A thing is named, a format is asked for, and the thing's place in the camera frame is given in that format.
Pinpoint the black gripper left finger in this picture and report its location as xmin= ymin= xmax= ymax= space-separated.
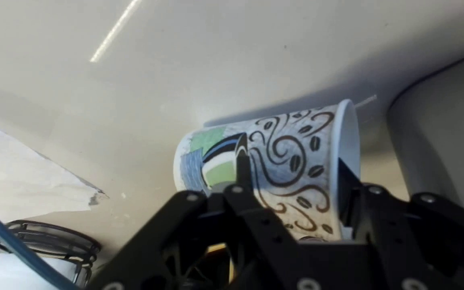
xmin=89 ymin=134 xmax=320 ymax=290

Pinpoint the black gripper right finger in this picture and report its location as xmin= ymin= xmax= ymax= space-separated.
xmin=337 ymin=158 xmax=464 ymax=290

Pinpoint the patterned paper coffee cup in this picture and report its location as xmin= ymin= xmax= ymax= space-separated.
xmin=173 ymin=96 xmax=363 ymax=243

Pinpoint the grey round container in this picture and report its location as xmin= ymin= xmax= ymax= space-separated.
xmin=386 ymin=47 xmax=464 ymax=222

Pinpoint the white paper sheet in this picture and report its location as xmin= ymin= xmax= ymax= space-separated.
xmin=0 ymin=114 xmax=107 ymax=208

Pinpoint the white paper towel roll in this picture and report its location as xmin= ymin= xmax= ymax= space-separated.
xmin=0 ymin=238 xmax=92 ymax=290

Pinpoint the black wire towel holder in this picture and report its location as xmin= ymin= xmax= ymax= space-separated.
xmin=0 ymin=217 xmax=104 ymax=270

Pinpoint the dark teal power cable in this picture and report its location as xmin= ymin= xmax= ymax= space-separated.
xmin=0 ymin=198 xmax=81 ymax=290

